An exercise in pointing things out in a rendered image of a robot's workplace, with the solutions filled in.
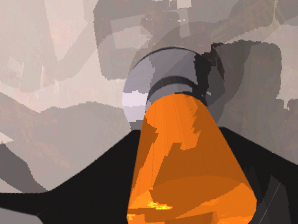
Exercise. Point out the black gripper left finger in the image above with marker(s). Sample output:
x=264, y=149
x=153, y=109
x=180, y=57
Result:
x=98, y=194

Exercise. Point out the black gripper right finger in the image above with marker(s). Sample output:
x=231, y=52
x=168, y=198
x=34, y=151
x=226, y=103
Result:
x=274, y=180

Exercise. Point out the orange knob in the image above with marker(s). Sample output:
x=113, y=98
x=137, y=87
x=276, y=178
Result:
x=185, y=172

